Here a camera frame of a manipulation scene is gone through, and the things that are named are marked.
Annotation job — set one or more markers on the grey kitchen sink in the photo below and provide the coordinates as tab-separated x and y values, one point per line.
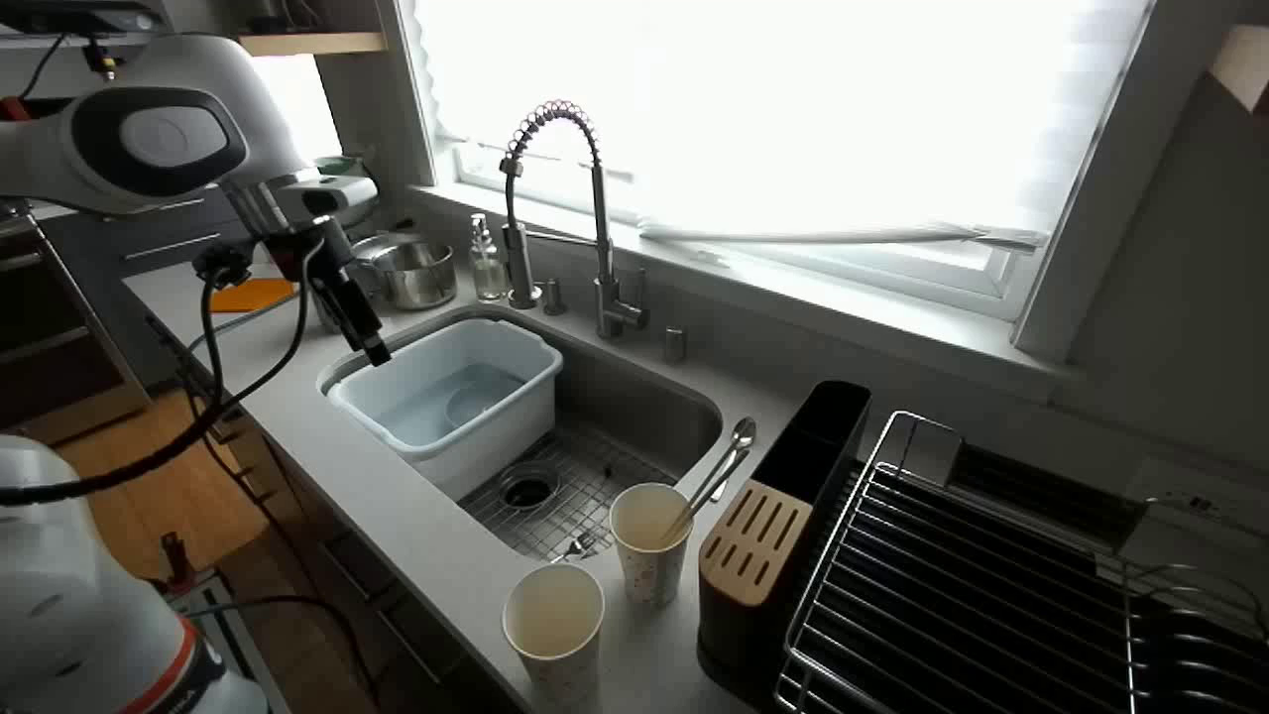
638	397

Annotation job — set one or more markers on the white plastic wash basin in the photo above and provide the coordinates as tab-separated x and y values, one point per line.
450	397

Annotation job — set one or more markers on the terrazzo print paper cup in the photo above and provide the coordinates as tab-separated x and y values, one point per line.
652	559
558	629

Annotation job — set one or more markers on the steel spring kitchen faucet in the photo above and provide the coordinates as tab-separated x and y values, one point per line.
602	252

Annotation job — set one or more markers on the stainless steel pot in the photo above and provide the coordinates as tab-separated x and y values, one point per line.
418	275

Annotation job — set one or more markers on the clear glass bottle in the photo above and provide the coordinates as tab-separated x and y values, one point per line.
488	271

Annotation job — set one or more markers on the wooden knife slot insert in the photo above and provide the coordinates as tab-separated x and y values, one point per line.
757	541

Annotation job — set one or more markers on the orange flat item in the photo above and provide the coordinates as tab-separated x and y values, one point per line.
256	295

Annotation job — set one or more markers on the light wooden shelf board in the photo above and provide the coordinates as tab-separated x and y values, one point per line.
312	40

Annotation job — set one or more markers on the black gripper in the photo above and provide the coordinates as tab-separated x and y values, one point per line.
330	283

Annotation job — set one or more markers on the black utensil caddy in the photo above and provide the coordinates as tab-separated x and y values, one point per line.
817	439

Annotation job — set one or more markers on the silver metal spoon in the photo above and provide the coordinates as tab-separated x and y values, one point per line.
743	428

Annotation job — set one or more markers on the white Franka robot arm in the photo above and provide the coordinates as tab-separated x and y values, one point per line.
53	161

